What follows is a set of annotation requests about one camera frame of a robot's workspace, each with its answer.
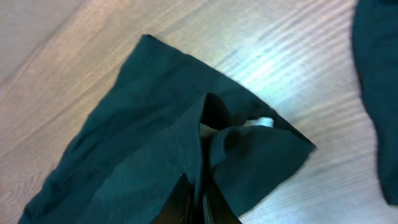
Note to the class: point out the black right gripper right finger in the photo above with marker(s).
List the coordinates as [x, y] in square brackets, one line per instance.
[215, 208]

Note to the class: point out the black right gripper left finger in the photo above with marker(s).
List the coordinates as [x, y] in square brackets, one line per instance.
[177, 208]

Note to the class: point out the black shorts with patterned waistband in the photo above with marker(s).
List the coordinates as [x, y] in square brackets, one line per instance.
[169, 115]

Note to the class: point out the dark navy t-shirt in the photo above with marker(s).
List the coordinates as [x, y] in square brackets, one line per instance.
[374, 44]

